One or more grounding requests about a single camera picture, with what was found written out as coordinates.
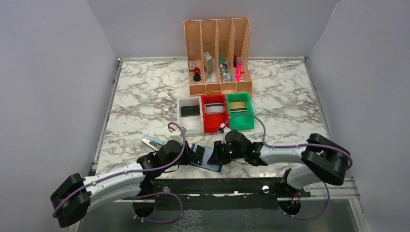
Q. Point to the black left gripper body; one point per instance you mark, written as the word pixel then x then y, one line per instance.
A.
pixel 185 160

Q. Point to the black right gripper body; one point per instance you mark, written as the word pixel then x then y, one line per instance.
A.
pixel 229 153

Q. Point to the navy blue card holder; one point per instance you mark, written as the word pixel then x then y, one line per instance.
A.
pixel 207 154

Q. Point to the black gold-lined card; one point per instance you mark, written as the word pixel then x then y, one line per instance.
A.
pixel 186 111

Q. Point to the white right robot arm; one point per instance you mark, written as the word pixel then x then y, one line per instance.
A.
pixel 320 159

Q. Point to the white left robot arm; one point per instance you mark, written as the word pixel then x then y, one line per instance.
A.
pixel 77 194

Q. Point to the gold card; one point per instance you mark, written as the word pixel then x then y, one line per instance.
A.
pixel 237 106

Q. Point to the silver card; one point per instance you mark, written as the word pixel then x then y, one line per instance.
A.
pixel 214 108

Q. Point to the light blue stapler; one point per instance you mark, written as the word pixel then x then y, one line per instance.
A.
pixel 152 142

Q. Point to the green plastic bin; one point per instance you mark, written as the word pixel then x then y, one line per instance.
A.
pixel 240 122

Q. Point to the red plastic bin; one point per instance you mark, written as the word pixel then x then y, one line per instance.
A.
pixel 212 122

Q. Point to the white plastic bin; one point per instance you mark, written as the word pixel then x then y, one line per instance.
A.
pixel 193 124

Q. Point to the pink highlighter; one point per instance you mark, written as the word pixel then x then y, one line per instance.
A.
pixel 238 71

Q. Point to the red and black stamp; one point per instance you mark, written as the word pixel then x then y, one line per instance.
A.
pixel 196 76

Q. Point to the white box in organizer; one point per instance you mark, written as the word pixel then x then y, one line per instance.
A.
pixel 208 62

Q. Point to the peach desk file organizer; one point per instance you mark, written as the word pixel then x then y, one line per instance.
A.
pixel 227 40

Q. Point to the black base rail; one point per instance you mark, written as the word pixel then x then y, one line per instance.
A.
pixel 216 194

